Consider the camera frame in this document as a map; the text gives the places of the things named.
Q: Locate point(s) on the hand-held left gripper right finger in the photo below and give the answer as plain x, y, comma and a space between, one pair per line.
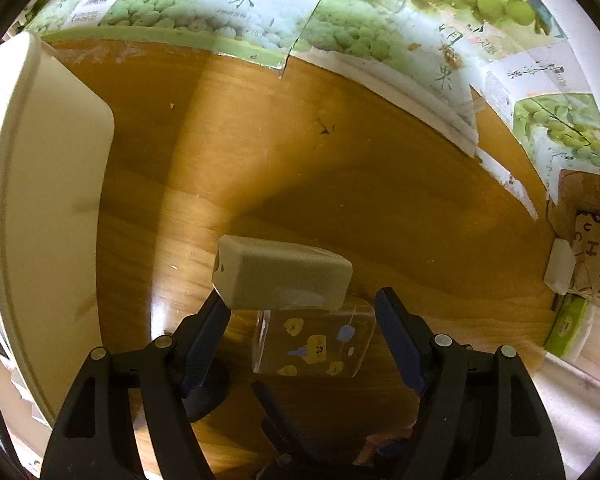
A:
405, 340

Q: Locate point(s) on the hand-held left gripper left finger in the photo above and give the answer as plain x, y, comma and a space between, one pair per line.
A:
200, 345

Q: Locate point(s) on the clear box with white lid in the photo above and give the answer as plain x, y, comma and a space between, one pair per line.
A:
280, 275

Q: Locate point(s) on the white plastic storage tray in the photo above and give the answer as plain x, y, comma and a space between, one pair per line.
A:
45, 185

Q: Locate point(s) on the green tissue box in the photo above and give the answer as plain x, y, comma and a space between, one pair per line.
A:
570, 325

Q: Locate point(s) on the white eraser block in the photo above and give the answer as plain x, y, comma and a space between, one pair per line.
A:
560, 267

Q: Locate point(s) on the white floral cloth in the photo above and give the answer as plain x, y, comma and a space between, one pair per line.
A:
580, 400

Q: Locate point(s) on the brown cardboard piece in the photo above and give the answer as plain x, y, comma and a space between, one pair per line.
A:
580, 192

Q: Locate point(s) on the grape print cardboard sheet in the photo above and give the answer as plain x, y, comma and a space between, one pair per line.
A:
555, 125
180, 5
380, 40

